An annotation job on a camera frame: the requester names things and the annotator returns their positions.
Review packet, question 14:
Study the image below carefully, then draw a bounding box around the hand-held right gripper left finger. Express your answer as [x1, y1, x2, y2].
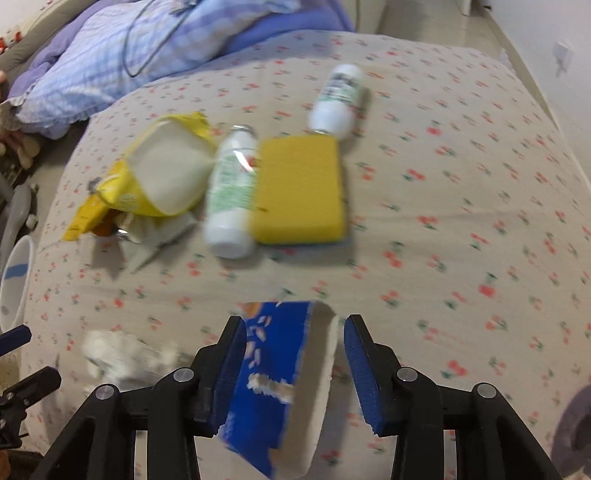
[32, 315, 247, 480]

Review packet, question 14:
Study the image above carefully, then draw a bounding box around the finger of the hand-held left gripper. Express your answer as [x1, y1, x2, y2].
[0, 368, 62, 450]
[0, 325, 32, 357]

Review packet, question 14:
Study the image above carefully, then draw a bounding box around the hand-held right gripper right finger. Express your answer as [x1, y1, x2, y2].
[344, 314, 566, 480]

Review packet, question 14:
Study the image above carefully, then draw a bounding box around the blue snack bag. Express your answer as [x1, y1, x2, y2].
[217, 300, 340, 478]

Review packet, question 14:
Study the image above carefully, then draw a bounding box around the white round bin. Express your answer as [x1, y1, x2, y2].
[0, 234, 38, 329]

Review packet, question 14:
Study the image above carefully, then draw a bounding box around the white bottle green label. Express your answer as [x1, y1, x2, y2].
[308, 64, 365, 139]
[203, 124, 259, 259]

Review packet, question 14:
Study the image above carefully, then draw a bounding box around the crumpled white tissue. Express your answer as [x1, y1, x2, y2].
[82, 329, 181, 384]

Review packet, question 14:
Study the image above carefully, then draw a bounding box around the small yellow packet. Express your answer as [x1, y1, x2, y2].
[62, 194, 112, 241]

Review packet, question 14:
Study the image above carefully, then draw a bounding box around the crumpled white wrapper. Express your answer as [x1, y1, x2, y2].
[113, 212, 197, 273]

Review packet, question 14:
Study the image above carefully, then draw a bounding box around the yellow sponge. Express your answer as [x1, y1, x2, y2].
[249, 136, 347, 245]

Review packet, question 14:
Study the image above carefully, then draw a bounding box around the cherry print bedsheet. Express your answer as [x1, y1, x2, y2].
[21, 30, 591, 480]

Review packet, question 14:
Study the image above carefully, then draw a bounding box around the beige plush toy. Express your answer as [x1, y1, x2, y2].
[0, 124, 42, 171]

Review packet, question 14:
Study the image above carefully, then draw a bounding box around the yellow snack bag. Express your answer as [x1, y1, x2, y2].
[92, 112, 218, 217]

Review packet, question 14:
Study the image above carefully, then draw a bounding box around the grey round object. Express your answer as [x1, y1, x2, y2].
[549, 383, 591, 480]

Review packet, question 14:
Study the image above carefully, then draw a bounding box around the purple checked blanket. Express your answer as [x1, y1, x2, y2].
[9, 0, 287, 139]

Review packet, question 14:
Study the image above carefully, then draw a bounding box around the purple duvet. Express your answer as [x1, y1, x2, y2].
[222, 0, 356, 54]

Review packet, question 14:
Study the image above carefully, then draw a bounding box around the black cable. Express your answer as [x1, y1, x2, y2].
[122, 0, 204, 78]

